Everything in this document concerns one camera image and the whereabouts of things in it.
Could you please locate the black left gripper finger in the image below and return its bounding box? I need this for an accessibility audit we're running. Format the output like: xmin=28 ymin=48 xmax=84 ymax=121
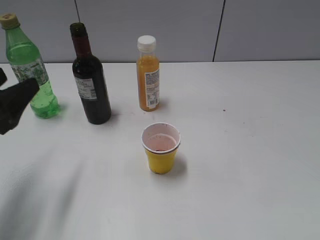
xmin=0 ymin=68 xmax=8 ymax=86
xmin=0 ymin=78 xmax=40 ymax=135

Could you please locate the dark red wine bottle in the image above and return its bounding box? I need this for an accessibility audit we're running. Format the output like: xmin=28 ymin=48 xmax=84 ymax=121
xmin=70 ymin=22 xmax=112 ymax=125

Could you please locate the yellow paper cup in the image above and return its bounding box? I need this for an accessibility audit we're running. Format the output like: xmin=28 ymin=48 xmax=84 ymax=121
xmin=141 ymin=122 xmax=181 ymax=175

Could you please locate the green plastic soda bottle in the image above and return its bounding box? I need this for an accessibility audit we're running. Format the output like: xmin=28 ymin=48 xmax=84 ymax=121
xmin=0 ymin=13 xmax=60 ymax=119

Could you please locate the orange juice bottle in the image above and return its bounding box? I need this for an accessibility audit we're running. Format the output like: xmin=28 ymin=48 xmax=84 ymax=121
xmin=136 ymin=35 xmax=160 ymax=112

